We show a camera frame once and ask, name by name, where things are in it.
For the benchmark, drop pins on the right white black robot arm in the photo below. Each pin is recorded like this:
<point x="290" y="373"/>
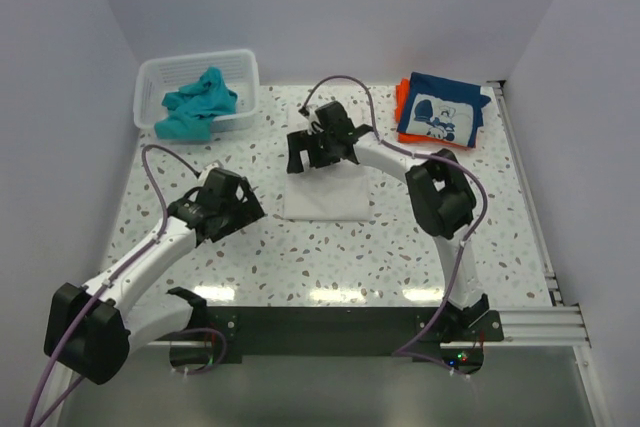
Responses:
<point x="442" y="203"/>

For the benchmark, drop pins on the aluminium rail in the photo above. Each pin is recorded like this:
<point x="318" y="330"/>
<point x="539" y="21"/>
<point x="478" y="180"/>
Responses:
<point x="541" y="246"/>
<point x="550" y="326"/>

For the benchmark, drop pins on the teal t shirt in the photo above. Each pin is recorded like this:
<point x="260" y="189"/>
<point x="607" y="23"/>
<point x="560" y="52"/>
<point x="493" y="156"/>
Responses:
<point x="192" y="109"/>

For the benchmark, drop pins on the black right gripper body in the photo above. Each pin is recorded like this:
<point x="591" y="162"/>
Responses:
<point x="315" y="148"/>

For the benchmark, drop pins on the white t shirt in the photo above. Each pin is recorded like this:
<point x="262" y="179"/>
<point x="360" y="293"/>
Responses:
<point x="339" y="192"/>

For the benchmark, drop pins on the blue printed folded t shirt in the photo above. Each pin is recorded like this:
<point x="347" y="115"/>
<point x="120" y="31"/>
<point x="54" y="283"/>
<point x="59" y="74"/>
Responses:
<point x="458" y="91"/>

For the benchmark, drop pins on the aluminium front rail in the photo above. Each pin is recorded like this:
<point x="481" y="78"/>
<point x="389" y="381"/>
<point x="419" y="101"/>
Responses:
<point x="550" y="326"/>

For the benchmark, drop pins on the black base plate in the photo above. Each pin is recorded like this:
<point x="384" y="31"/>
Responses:
<point x="332" y="331"/>

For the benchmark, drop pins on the orange folded t shirt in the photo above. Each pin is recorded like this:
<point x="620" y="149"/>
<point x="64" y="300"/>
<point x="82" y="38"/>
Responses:
<point x="425" y="117"/>

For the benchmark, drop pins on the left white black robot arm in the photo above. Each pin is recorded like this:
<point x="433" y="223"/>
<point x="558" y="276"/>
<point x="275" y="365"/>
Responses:
<point x="93" y="328"/>

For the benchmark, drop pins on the aluminium right side rail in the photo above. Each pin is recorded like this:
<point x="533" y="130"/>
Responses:
<point x="541" y="246"/>

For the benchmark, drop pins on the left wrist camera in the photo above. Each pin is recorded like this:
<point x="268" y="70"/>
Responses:
<point x="208" y="168"/>

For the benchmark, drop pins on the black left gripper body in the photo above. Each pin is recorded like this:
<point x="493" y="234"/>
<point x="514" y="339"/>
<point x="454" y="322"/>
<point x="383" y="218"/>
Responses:
<point x="232" y="217"/>

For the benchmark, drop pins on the white plastic basket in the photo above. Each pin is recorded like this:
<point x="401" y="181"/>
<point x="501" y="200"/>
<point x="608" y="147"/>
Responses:
<point x="157" y="77"/>

